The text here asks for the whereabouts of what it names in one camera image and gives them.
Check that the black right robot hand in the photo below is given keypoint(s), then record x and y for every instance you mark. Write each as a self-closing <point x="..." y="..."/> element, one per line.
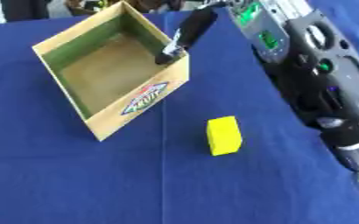
<point x="195" y="26"/>

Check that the silver and black right robot arm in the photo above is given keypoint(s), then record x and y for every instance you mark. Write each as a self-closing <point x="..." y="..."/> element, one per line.
<point x="310" y="73"/>

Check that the tan cardboard box green inside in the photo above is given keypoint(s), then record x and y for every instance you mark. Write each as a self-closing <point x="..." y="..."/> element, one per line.
<point x="113" y="68"/>

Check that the yellow rectangular block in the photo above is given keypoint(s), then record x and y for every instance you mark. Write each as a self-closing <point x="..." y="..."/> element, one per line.
<point x="223" y="135"/>

